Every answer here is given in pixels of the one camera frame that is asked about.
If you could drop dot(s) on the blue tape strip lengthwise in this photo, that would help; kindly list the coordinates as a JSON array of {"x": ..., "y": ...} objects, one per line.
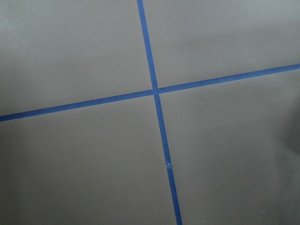
[{"x": 160, "y": 117}]

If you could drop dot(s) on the blue tape strip crosswise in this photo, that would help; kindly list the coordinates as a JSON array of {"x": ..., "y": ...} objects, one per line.
[{"x": 146, "y": 93}]

